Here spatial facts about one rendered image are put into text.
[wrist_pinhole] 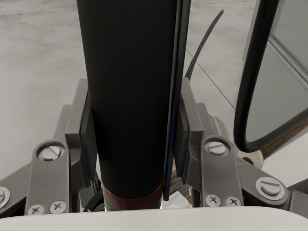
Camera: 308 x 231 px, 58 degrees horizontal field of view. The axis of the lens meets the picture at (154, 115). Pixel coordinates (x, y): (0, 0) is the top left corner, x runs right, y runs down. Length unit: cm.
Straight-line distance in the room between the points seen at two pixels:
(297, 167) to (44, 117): 228
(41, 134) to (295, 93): 187
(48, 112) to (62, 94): 30
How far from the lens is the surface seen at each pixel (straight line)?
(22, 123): 261
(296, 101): 136
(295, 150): 58
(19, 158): 230
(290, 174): 56
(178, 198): 24
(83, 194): 72
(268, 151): 30
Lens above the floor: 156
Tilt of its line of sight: 39 degrees down
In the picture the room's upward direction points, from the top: 2 degrees clockwise
